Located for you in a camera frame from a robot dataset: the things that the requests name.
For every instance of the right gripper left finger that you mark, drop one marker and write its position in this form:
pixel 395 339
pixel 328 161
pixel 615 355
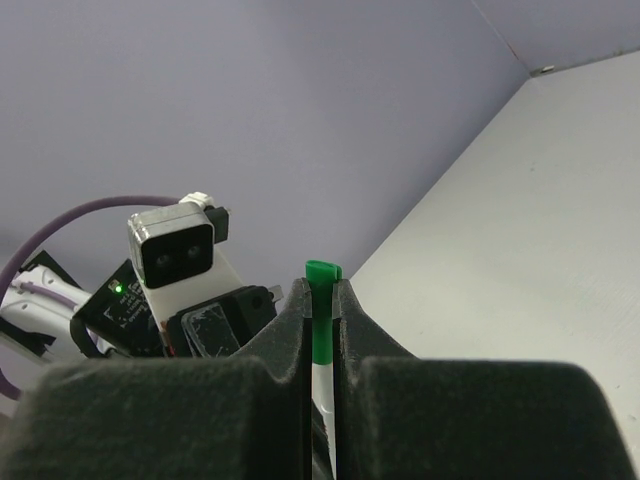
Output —
pixel 246 416

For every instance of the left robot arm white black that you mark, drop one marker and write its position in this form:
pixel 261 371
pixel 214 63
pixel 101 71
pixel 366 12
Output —
pixel 47 317

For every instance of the green marker pen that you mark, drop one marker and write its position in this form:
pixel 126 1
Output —
pixel 323 397

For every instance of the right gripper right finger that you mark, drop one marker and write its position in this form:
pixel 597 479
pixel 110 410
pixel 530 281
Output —
pixel 402 417

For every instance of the green pen cap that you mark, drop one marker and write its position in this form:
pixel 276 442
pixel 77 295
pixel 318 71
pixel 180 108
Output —
pixel 322 277

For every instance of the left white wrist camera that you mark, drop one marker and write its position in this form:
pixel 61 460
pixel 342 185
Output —
pixel 173 250

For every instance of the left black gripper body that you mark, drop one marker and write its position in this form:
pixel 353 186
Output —
pixel 118 319

